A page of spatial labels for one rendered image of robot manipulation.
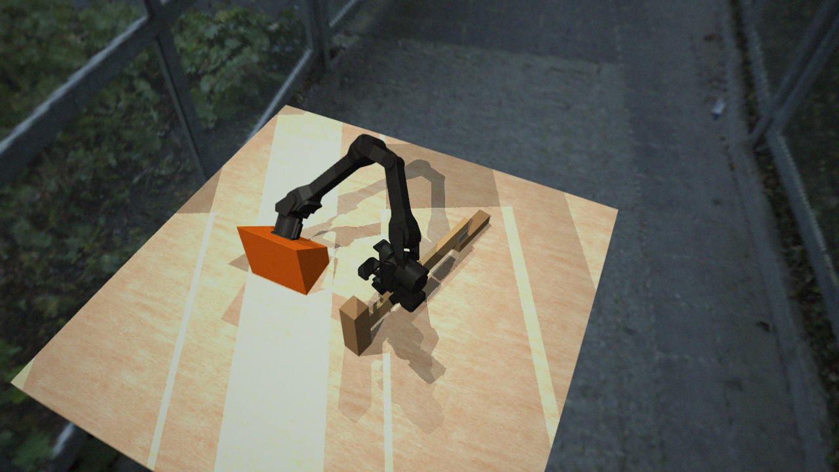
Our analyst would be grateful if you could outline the long wooden rail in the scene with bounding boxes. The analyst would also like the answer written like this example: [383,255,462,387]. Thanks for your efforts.
[369,218,469,328]

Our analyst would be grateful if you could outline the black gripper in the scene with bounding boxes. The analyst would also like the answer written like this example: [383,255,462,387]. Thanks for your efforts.
[358,257,425,313]

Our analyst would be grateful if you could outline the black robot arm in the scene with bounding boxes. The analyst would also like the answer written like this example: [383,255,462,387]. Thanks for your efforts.
[271,134,429,294]

